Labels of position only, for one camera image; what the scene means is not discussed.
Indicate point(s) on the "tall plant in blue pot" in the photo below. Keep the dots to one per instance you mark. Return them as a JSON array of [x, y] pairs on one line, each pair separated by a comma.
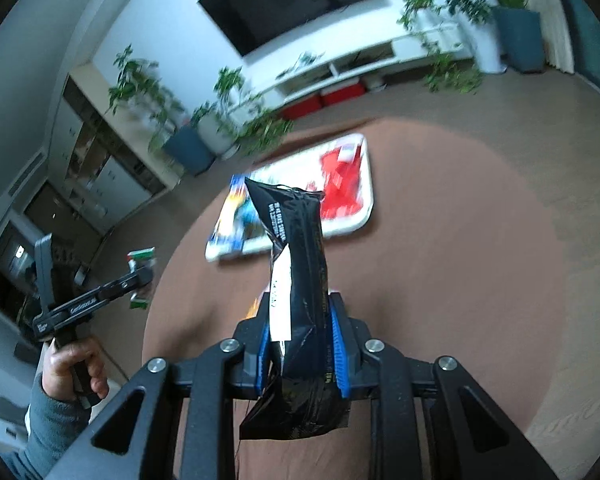
[[187, 150]]

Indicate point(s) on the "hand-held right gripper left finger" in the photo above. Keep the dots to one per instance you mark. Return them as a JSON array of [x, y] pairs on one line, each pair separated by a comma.
[[265, 355]]

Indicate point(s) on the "blue snack packet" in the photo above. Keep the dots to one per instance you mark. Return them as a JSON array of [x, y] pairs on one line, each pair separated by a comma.
[[240, 215]]

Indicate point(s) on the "black wall television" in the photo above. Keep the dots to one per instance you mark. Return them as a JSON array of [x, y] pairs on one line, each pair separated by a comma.
[[290, 0]]

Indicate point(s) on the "broad-leaf plant in blue pot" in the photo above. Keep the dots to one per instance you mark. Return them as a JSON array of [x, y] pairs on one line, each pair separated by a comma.
[[520, 40]]

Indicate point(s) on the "green red snack packet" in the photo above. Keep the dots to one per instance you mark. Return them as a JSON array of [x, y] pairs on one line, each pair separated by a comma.
[[142, 257]]

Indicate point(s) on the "red storage box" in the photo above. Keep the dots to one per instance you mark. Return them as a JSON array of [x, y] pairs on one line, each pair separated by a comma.
[[344, 94], [302, 109]]

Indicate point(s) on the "person's left forearm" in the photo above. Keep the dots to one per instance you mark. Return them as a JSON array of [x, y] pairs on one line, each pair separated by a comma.
[[45, 430]]

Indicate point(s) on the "white television cabinet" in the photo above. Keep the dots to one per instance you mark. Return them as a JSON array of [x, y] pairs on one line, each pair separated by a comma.
[[420, 52]]

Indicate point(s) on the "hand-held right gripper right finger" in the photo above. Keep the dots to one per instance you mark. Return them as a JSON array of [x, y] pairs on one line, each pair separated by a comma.
[[340, 355]]

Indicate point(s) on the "person's left hand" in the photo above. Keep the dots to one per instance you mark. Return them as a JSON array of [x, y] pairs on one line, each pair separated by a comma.
[[60, 375]]

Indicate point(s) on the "plant in white pot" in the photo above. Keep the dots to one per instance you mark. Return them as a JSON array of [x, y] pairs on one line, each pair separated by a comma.
[[487, 45], [217, 132]]

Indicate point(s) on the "wooden shelf cabinet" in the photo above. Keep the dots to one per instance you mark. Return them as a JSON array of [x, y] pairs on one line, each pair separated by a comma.
[[100, 150]]

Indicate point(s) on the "trailing green plant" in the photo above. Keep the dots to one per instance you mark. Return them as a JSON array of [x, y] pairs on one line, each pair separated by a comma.
[[452, 77], [265, 132]]

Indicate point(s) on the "black snack packet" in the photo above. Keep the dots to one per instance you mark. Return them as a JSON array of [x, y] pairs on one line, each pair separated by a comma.
[[300, 260]]

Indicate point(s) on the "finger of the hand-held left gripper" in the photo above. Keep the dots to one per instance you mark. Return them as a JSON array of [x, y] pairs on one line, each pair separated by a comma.
[[127, 285]]

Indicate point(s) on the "orange snack packet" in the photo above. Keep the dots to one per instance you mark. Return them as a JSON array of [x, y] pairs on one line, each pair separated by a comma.
[[255, 307]]

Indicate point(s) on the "white tray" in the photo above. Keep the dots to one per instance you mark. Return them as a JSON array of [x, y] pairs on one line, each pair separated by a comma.
[[300, 170]]

